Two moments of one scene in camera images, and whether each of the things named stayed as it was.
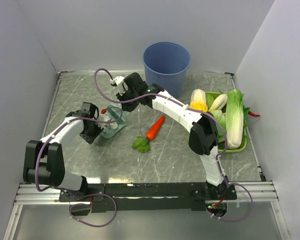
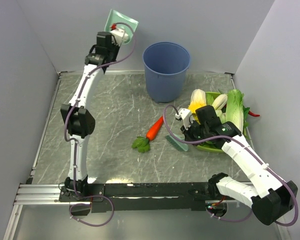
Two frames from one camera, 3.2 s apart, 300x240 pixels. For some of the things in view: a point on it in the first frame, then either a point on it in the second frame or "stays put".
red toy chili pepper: [249, 112] stays put
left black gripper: [89, 139] to [117, 48]
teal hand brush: [117, 112] to [180, 145]
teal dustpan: [114, 121] to [127, 24]
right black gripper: [127, 108] to [187, 133]
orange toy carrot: [143, 144] stays put
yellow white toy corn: [198, 101] stays put
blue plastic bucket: [166, 65] stays put
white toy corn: [218, 103] stays put
